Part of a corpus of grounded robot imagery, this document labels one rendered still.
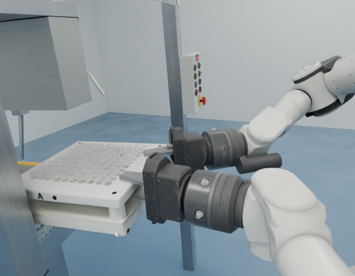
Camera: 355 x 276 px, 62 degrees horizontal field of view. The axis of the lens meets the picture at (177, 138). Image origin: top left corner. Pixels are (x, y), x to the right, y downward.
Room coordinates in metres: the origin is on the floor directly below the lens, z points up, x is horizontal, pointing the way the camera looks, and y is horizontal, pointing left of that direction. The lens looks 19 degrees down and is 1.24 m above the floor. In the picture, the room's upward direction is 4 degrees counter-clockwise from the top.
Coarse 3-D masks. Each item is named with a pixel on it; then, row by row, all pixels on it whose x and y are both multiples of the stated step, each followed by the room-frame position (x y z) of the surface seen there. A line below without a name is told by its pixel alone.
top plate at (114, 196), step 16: (112, 144) 0.66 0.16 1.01; (128, 144) 0.65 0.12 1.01; (144, 144) 0.64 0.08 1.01; (160, 144) 0.64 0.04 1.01; (48, 160) 0.59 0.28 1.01; (144, 160) 0.55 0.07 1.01; (32, 192) 0.46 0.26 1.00; (48, 192) 0.45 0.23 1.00; (64, 192) 0.44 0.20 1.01; (80, 192) 0.43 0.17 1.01; (96, 192) 0.43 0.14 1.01; (112, 192) 0.42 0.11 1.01; (128, 192) 0.43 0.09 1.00
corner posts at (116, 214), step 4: (124, 204) 0.42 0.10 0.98; (108, 208) 0.42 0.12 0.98; (112, 208) 0.41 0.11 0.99; (120, 208) 0.41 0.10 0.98; (124, 208) 0.42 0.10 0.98; (112, 212) 0.41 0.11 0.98; (116, 212) 0.41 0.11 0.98; (120, 212) 0.41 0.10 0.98; (124, 212) 0.42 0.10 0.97; (112, 216) 0.41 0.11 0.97; (116, 216) 0.41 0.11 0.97; (120, 216) 0.41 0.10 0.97; (124, 216) 0.42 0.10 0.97; (112, 220) 0.41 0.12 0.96; (116, 220) 0.41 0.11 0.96; (120, 220) 0.41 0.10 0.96
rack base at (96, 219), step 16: (32, 208) 0.47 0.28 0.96; (48, 208) 0.47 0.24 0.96; (64, 208) 0.47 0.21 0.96; (80, 208) 0.46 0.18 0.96; (96, 208) 0.46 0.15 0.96; (128, 208) 0.45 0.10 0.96; (48, 224) 0.45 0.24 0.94; (64, 224) 0.44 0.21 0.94; (80, 224) 0.43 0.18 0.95; (96, 224) 0.42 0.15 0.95; (112, 224) 0.41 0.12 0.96; (128, 224) 0.42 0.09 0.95
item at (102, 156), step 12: (72, 156) 0.58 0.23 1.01; (84, 156) 0.58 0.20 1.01; (96, 156) 0.57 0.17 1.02; (108, 156) 0.56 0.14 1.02; (120, 156) 0.57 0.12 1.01; (48, 168) 0.52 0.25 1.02; (60, 168) 0.52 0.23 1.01; (72, 168) 0.54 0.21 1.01; (84, 168) 0.52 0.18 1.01; (96, 168) 0.52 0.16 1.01; (108, 168) 0.50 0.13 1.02
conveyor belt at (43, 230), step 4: (36, 224) 0.54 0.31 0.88; (40, 224) 0.54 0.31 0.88; (36, 228) 0.53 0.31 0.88; (40, 228) 0.53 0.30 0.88; (44, 228) 0.54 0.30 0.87; (48, 228) 0.55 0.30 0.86; (52, 228) 0.56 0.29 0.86; (40, 232) 0.53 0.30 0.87; (44, 232) 0.54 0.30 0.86; (48, 232) 0.55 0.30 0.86; (40, 236) 0.52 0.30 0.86; (44, 236) 0.53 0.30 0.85; (40, 240) 0.52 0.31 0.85
